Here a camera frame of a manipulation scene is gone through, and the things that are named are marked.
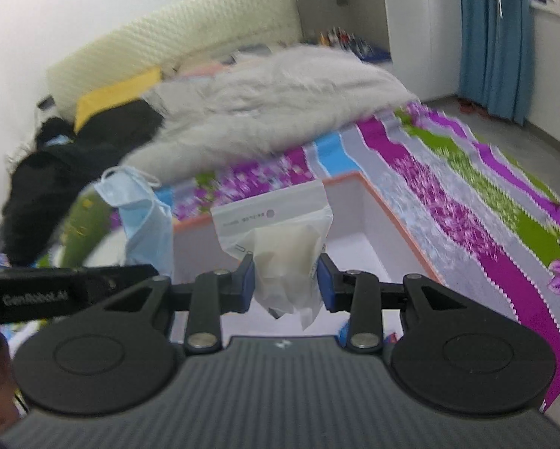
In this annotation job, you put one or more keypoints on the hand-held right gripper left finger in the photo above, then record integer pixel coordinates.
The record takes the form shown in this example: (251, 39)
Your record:
(248, 285)

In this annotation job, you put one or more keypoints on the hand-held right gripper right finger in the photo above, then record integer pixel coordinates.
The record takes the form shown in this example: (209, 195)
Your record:
(325, 285)

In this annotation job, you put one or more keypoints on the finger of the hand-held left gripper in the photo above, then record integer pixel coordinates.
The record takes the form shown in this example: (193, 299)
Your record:
(116, 278)

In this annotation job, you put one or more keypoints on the clear zip bag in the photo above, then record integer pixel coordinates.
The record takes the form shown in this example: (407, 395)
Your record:
(284, 252)

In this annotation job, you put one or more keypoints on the blue face mask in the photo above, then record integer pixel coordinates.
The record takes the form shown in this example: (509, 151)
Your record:
(144, 224)

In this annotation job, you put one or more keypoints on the salmon cardboard box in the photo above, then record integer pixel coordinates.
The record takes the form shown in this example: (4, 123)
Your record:
(369, 224)

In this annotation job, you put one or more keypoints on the green plush stick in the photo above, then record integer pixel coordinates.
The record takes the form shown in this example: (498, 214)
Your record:
(81, 238)

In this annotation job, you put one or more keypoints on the black clothing pile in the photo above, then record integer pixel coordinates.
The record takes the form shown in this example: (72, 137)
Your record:
(50, 182)

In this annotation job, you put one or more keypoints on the striped floral bed sheet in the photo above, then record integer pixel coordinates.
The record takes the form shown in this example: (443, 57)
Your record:
(472, 196)

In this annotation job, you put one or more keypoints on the grey duvet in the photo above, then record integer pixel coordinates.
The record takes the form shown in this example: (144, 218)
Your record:
(270, 103)

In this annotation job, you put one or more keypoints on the yellow pillow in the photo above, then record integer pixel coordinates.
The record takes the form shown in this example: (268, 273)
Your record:
(111, 93)

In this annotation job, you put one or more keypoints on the pink pillow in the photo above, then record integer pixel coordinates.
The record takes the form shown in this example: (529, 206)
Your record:
(205, 69)

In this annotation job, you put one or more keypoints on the row of small bottles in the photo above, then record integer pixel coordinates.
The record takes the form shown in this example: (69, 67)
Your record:
(345, 39)

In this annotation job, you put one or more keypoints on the cream quilted headboard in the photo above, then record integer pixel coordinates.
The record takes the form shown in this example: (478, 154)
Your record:
(167, 32)

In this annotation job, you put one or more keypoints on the grey wardrobe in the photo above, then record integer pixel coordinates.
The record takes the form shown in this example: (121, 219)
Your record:
(415, 18)

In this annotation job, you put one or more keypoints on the blue curtain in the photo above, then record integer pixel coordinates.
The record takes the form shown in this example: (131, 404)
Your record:
(490, 56)

